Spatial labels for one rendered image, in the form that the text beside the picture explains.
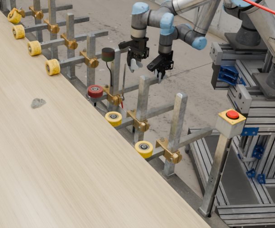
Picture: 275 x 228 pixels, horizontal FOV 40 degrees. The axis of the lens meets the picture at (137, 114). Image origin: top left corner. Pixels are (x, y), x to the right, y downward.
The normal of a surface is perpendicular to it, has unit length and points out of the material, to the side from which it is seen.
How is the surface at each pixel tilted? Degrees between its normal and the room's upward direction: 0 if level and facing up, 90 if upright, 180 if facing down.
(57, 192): 0
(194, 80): 0
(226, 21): 90
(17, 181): 0
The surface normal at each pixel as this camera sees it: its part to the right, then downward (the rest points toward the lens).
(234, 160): 0.07, -0.80
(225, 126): -0.82, 0.29
